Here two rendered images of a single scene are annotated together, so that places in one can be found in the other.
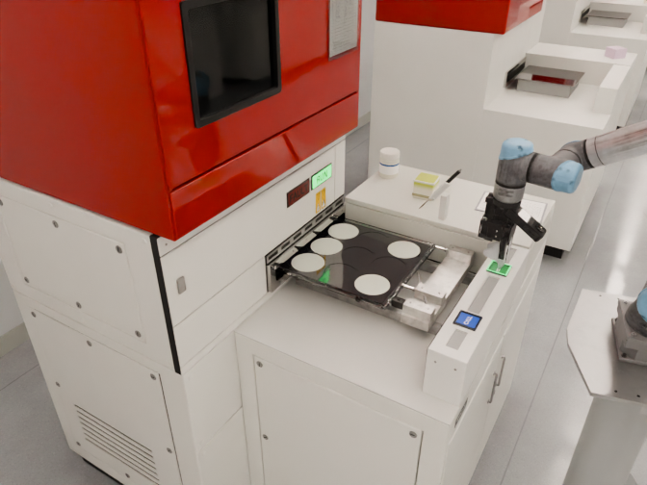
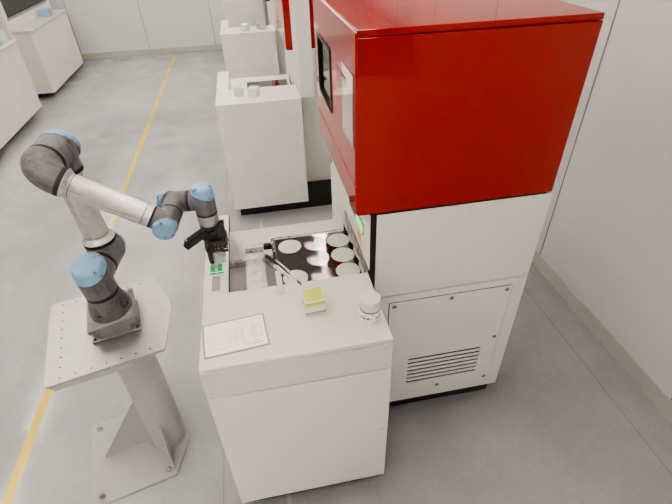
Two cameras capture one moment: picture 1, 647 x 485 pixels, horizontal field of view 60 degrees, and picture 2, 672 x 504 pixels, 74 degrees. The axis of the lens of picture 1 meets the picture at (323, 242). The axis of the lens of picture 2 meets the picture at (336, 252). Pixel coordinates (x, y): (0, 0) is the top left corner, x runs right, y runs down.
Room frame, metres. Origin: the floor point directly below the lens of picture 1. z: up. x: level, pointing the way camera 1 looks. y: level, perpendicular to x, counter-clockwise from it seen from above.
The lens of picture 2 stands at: (2.64, -1.03, 2.08)
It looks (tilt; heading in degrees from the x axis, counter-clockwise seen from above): 37 degrees down; 139
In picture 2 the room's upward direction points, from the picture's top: 2 degrees counter-clockwise
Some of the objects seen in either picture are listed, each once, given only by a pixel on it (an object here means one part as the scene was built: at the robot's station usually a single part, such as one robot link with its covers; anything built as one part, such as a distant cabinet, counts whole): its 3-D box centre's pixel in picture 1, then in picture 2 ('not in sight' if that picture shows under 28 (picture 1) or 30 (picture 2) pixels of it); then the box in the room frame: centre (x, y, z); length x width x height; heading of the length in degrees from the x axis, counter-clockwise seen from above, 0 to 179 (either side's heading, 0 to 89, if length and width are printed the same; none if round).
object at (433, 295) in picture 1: (429, 293); (254, 258); (1.26, -0.30, 0.89); 0.08 x 0.03 x 0.03; 59
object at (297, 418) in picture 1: (401, 375); (294, 354); (1.43, -0.27, 0.41); 0.97 x 0.64 x 0.82; 149
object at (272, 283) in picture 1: (309, 244); (354, 251); (1.52, 0.04, 0.89); 0.44 x 0.02 x 0.10; 149
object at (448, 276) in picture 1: (439, 288); (256, 275); (1.32, -0.34, 0.87); 0.36 x 0.08 x 0.03; 149
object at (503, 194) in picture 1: (508, 191); (208, 217); (1.29, -0.47, 1.20); 0.08 x 0.08 x 0.05
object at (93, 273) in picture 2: not in sight; (93, 275); (1.12, -0.87, 1.06); 0.13 x 0.12 x 0.14; 141
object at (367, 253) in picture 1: (356, 256); (318, 258); (1.45, -0.10, 0.90); 0.34 x 0.34 x 0.01; 59
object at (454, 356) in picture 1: (480, 314); (220, 263); (1.18, -0.42, 0.89); 0.55 x 0.09 x 0.14; 149
